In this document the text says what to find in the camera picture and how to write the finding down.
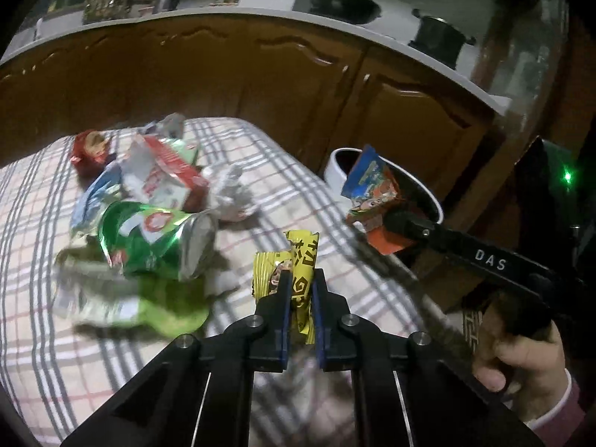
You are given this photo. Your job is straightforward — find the black stock pot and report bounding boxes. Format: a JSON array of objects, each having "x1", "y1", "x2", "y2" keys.
[{"x1": 408, "y1": 8, "x2": 477, "y2": 70}]

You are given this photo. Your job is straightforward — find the green plastic snack bag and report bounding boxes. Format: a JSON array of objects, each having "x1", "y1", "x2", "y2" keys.
[{"x1": 53, "y1": 247, "x2": 209, "y2": 338}]

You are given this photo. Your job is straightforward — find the person's right hand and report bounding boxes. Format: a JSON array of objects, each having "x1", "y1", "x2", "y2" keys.
[{"x1": 473, "y1": 305, "x2": 570, "y2": 422}]

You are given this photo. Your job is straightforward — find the red snack wrapper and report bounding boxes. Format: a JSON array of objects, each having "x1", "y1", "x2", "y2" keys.
[{"x1": 70, "y1": 129, "x2": 115, "y2": 180}]

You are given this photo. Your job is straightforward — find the black wok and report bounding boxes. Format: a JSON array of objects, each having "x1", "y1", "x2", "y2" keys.
[{"x1": 308, "y1": 0, "x2": 382, "y2": 24}]

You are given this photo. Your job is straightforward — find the plaid tablecloth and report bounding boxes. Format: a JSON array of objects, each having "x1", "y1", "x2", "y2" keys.
[{"x1": 1, "y1": 118, "x2": 454, "y2": 446}]

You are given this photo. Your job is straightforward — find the yellow snack wrapper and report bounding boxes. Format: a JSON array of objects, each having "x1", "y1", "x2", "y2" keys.
[{"x1": 251, "y1": 230, "x2": 319, "y2": 345}]

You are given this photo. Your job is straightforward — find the crumpled white tissue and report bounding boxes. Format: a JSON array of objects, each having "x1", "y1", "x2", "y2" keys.
[{"x1": 202, "y1": 162, "x2": 258, "y2": 222}]

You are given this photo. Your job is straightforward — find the wooden lower kitchen cabinets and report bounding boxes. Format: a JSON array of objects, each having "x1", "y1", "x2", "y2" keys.
[{"x1": 1, "y1": 14, "x2": 505, "y2": 230}]

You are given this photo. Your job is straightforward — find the crushed green soda can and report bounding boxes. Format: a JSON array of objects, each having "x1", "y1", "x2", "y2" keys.
[{"x1": 97, "y1": 201, "x2": 218, "y2": 282}]

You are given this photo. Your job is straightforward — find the white round trash bin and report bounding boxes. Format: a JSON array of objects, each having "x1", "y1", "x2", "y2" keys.
[{"x1": 323, "y1": 145, "x2": 444, "y2": 228}]

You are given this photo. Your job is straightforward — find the silver blue crumpled wrapper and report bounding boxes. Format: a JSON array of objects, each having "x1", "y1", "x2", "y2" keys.
[{"x1": 140, "y1": 113, "x2": 186, "y2": 139}]

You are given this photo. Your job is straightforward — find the orange blue snack bag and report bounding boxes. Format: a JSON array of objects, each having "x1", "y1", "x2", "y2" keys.
[{"x1": 342, "y1": 145, "x2": 413, "y2": 255}]

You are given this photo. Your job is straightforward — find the steel electric kettle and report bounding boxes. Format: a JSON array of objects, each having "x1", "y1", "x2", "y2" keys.
[{"x1": 152, "y1": 0, "x2": 180, "y2": 14}]

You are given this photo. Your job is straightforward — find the utensil dish rack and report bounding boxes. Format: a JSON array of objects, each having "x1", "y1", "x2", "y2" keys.
[{"x1": 83, "y1": 0, "x2": 130, "y2": 24}]

